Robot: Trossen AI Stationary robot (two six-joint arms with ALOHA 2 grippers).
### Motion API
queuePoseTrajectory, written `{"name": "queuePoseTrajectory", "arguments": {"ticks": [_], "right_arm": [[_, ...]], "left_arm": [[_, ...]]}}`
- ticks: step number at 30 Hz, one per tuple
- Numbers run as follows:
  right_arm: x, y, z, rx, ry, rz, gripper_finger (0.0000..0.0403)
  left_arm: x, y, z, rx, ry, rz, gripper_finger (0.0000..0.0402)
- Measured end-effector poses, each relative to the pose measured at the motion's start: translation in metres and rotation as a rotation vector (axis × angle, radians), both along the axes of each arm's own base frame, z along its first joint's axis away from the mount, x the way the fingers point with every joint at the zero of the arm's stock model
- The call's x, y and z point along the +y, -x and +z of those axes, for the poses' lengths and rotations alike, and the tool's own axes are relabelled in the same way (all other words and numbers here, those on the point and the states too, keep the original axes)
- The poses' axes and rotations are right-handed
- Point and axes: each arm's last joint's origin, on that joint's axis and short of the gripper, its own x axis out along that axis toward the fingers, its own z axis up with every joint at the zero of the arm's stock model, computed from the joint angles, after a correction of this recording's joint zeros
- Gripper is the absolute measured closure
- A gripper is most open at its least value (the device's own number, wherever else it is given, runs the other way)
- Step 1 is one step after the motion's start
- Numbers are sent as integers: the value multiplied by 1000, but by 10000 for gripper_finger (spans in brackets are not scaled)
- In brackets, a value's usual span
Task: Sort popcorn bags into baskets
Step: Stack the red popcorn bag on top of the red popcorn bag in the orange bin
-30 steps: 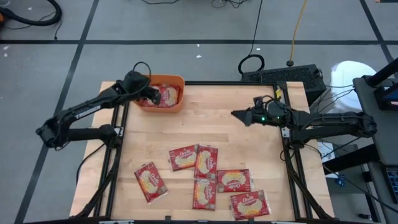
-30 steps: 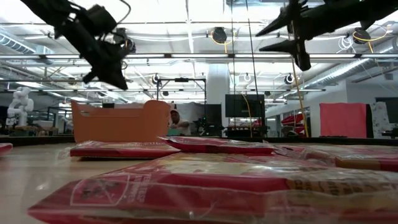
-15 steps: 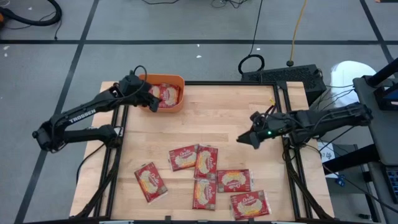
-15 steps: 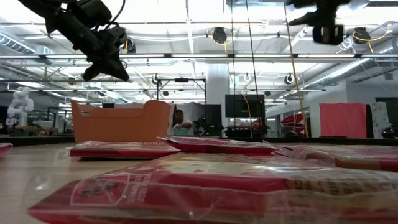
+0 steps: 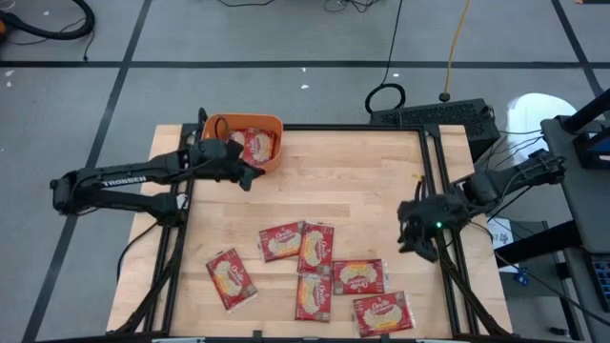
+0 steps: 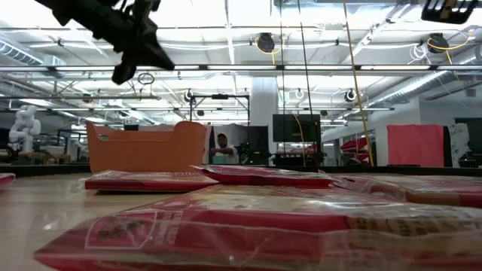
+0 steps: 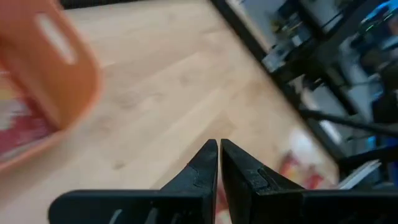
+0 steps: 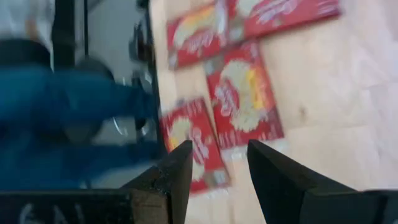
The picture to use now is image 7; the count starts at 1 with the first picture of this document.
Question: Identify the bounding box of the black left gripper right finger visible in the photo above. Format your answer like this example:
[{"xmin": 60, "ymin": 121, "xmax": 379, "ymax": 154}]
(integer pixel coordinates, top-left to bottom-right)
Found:
[{"xmin": 220, "ymin": 138, "xmax": 398, "ymax": 224}]

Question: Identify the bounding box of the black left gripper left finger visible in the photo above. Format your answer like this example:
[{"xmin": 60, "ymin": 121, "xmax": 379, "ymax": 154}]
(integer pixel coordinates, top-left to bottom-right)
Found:
[{"xmin": 48, "ymin": 139, "xmax": 219, "ymax": 224}]

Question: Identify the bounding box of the red Orville popcorn bag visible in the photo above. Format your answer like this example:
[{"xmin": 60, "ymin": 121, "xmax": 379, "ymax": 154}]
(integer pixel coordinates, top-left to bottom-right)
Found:
[
  {"xmin": 0, "ymin": 70, "xmax": 60, "ymax": 164},
  {"xmin": 278, "ymin": 149, "xmax": 326, "ymax": 190}
]

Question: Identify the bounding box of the orange plastic basket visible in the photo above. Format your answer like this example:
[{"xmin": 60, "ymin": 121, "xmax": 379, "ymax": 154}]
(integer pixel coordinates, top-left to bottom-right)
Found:
[{"xmin": 0, "ymin": 0, "xmax": 105, "ymax": 175}]

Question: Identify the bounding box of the white paper sheet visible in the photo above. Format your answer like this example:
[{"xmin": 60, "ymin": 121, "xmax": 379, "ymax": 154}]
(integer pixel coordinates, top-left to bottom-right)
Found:
[{"xmin": 337, "ymin": 159, "xmax": 382, "ymax": 190}]

